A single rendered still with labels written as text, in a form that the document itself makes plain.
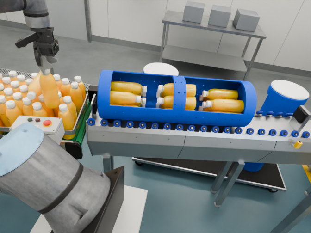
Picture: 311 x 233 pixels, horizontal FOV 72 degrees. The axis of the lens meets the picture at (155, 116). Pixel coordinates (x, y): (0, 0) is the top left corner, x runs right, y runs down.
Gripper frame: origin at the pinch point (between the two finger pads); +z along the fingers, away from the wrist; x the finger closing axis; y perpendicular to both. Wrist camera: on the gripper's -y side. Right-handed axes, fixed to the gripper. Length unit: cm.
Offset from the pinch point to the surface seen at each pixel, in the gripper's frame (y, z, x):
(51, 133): 6.3, 20.9, -21.4
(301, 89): 172, 25, 47
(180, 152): 76, 56, 2
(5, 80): -31.5, 18.1, 16.9
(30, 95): -9.2, 13.8, -1.9
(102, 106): 26.4, 18.3, -1.5
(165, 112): 60, 19, -2
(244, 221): 144, 129, -9
